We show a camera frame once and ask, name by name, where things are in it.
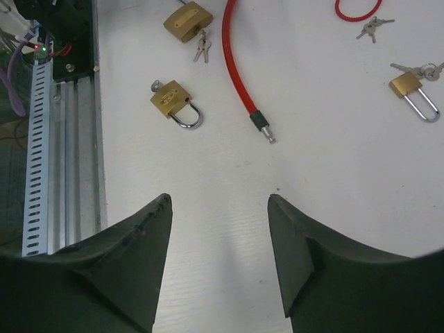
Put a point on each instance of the red thin-cable padlock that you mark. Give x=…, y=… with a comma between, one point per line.
x=356, y=11

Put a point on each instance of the thick red cable lock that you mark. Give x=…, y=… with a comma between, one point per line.
x=255, y=115

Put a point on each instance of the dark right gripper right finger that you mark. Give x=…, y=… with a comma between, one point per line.
x=332, y=283

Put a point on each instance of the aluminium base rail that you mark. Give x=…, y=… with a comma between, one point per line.
x=76, y=204

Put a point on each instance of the silver keys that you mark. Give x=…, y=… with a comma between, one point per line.
x=370, y=28

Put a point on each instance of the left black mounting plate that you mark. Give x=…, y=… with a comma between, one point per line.
x=70, y=25

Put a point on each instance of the small brass long-shackle padlock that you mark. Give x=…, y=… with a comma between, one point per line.
x=409, y=83

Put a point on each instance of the large brass padlock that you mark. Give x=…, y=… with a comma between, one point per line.
x=189, y=21

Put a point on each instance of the white slotted cable duct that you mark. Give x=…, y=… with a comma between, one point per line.
x=35, y=227

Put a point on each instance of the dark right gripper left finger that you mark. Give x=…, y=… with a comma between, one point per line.
x=109, y=282

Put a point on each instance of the medium brass padlock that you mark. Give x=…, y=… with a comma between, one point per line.
x=171, y=98

